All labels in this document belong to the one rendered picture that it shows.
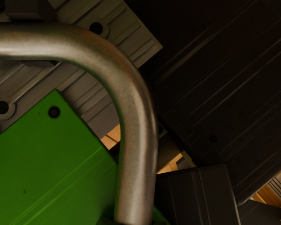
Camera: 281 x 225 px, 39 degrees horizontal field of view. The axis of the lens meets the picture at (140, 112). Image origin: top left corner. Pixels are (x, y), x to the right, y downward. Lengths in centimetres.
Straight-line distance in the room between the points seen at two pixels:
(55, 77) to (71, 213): 12
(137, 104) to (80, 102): 7
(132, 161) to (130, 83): 6
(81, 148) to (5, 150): 6
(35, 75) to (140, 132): 12
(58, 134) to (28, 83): 6
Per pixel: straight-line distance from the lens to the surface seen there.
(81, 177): 33
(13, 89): 37
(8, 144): 35
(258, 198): 449
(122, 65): 30
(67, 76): 36
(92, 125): 93
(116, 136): 117
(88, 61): 30
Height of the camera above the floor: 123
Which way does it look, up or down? 18 degrees down
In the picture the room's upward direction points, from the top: 140 degrees clockwise
